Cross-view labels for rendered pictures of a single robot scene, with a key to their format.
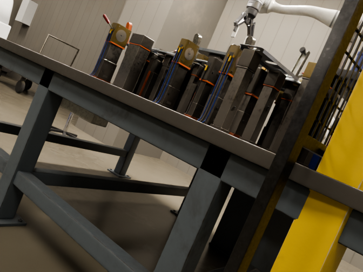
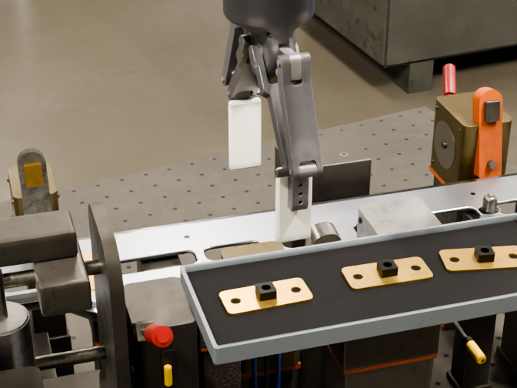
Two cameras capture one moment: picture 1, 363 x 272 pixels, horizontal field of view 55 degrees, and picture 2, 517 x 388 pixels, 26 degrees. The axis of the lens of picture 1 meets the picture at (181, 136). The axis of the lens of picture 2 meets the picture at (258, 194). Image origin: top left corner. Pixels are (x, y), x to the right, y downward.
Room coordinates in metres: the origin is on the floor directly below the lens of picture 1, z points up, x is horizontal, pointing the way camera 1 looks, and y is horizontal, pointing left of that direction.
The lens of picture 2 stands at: (2.62, -0.86, 1.77)
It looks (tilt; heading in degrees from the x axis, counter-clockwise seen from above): 30 degrees down; 119
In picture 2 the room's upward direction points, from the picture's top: straight up
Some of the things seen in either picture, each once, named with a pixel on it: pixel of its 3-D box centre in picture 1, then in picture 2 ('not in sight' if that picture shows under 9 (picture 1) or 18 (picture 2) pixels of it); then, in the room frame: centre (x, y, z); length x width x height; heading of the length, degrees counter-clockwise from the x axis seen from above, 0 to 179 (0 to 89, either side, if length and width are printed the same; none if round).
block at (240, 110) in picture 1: (244, 103); not in sight; (1.37, -0.18, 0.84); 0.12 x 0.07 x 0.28; 135
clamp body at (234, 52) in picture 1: (222, 87); not in sight; (1.45, -0.08, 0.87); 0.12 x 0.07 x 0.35; 135
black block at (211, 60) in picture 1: (201, 89); not in sight; (1.57, 0.00, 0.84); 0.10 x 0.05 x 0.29; 135
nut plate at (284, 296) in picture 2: not in sight; (265, 292); (2.21, -0.10, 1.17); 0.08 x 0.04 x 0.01; 47
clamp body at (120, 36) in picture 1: (109, 53); (458, 209); (2.17, 0.62, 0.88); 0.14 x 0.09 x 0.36; 135
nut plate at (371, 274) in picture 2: not in sight; (387, 269); (2.29, 0.00, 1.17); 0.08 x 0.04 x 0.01; 44
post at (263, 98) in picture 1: (262, 107); not in sight; (1.31, -0.24, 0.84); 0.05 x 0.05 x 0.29; 45
